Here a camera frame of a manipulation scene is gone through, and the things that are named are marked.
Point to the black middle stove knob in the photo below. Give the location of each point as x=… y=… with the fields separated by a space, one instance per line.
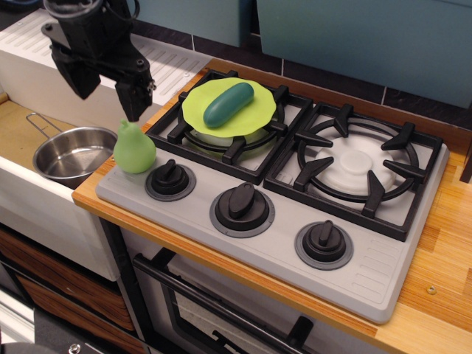
x=242 y=212

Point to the black burner grate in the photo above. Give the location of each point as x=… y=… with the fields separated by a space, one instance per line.
x=389 y=213
x=170 y=131

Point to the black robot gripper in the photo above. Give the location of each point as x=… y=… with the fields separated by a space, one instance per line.
x=88 y=42

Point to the light green toy pear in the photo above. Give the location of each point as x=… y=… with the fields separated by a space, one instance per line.
x=134 y=151

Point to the black stove knob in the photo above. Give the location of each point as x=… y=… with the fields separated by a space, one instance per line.
x=170 y=182
x=324 y=246
x=242 y=212

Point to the black right burner grate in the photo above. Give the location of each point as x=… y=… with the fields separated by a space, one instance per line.
x=389 y=213

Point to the grey toy stove top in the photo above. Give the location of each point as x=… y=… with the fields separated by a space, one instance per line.
x=369 y=285

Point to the small stainless steel pot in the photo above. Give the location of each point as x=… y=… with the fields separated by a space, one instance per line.
x=71 y=156

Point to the black oven door handle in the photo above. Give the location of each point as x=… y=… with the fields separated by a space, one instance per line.
x=292 y=343

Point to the black left burner grate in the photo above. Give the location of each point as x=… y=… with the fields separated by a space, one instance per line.
x=170 y=131

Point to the wood grain drawer front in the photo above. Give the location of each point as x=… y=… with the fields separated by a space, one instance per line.
x=69 y=292

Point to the white toy sink unit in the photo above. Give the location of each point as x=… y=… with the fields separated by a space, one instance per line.
x=31 y=89

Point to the black right stove knob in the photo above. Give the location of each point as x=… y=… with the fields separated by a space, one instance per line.
x=324 y=246

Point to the black left stove knob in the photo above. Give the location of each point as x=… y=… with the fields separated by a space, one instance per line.
x=170 y=182

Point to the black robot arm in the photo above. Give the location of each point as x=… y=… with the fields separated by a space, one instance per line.
x=91 y=40

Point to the toy oven door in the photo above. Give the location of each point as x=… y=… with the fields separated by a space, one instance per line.
x=208 y=312

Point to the dark green toy cucumber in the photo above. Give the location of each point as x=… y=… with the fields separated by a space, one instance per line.
x=227 y=104

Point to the white right burner cap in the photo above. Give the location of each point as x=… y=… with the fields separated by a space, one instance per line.
x=353 y=157

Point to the light green plastic plate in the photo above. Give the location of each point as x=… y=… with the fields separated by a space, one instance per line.
x=250 y=118

